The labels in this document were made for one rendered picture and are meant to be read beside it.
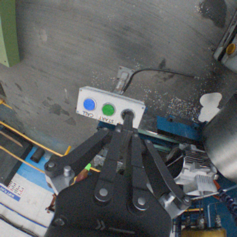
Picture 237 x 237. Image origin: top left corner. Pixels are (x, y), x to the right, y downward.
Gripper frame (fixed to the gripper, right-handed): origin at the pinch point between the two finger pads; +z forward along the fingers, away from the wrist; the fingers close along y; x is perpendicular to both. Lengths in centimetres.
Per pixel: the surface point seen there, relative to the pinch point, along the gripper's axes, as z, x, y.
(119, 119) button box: 7.8, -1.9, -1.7
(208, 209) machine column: 11, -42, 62
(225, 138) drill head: 5.6, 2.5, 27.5
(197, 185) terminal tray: 11.2, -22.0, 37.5
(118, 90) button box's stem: 17.6, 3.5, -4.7
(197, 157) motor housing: 19.1, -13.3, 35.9
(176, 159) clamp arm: 19.6, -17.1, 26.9
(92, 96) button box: 7.8, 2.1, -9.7
